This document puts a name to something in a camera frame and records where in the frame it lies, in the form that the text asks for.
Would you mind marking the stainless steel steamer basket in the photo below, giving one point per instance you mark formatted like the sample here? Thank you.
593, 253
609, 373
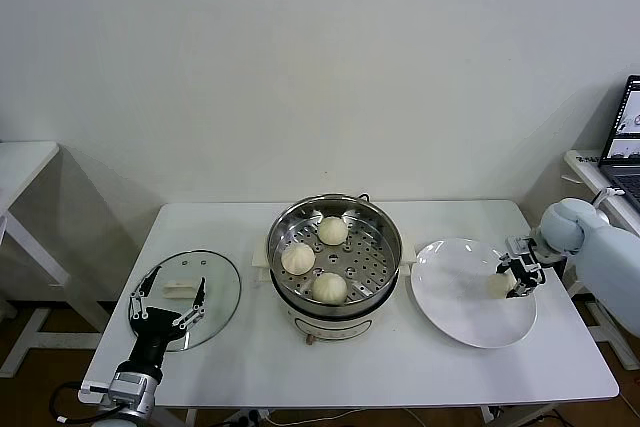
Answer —
380, 247

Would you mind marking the white round plate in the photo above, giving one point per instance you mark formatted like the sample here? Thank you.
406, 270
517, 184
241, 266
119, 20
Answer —
450, 297

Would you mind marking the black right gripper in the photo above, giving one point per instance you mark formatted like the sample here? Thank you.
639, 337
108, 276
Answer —
533, 263

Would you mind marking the white electric cooker pot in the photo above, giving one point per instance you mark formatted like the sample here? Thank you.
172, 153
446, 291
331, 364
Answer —
330, 327

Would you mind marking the white floor power strip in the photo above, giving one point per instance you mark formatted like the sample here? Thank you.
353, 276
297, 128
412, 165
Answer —
252, 416

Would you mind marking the empty white side table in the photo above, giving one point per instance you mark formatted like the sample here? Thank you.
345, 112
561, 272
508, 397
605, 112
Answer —
25, 157

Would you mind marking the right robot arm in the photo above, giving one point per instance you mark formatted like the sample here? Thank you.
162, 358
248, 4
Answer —
610, 257

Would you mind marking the white side table with laptop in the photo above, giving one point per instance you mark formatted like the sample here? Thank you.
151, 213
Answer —
580, 171

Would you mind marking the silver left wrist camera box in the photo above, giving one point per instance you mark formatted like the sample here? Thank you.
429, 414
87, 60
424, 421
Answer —
125, 382

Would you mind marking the dark grey open laptop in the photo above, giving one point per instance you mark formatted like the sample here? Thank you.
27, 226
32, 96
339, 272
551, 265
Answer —
620, 172

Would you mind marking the white steamed baozi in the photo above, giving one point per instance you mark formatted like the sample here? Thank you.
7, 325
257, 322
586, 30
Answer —
332, 231
497, 287
298, 260
329, 288

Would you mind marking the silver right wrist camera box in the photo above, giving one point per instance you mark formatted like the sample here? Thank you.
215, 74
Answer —
517, 244

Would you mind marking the round glass pot lid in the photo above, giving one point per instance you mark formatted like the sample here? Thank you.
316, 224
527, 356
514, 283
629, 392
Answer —
220, 292

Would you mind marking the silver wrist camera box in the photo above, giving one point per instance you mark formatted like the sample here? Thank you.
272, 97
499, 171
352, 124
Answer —
517, 244
125, 382

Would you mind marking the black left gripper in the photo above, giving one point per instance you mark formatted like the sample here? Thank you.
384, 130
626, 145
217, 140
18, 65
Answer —
156, 327

